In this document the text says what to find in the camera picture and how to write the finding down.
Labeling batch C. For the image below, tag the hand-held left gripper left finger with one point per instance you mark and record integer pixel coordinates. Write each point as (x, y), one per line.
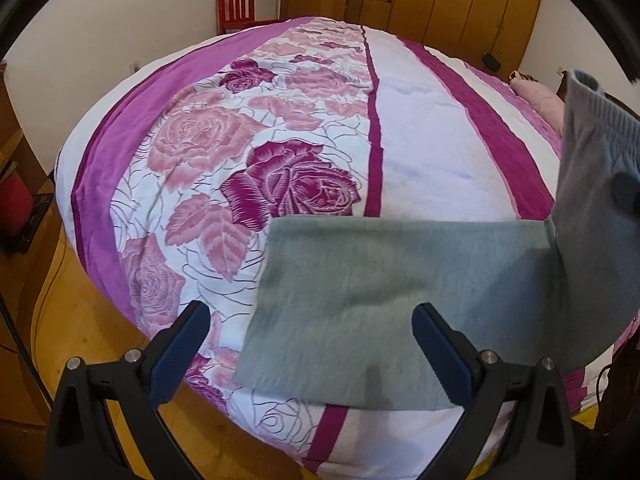
(177, 355)

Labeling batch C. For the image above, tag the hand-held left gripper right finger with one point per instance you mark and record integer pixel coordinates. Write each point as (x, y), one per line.
(445, 357)

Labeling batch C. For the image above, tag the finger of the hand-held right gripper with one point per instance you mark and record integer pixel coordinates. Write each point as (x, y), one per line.
(627, 192)

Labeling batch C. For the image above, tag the grey pants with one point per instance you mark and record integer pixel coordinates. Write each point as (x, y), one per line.
(375, 285)

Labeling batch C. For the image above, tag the long pink checked pillow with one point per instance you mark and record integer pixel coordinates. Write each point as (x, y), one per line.
(540, 102)

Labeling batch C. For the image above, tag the dark cloth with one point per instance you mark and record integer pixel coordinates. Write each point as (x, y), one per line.
(620, 395)

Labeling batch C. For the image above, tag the small black object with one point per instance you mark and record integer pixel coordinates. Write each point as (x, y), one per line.
(490, 61)

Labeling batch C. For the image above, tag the purple floral blanket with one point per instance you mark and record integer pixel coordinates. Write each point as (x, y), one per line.
(425, 135)

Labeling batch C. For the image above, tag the red container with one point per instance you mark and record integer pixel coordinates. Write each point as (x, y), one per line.
(12, 200)

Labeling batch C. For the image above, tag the wooden wardrobe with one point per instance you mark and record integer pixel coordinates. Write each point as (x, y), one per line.
(450, 0)

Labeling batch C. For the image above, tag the red wooden chair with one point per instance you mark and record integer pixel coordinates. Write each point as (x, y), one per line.
(236, 7)

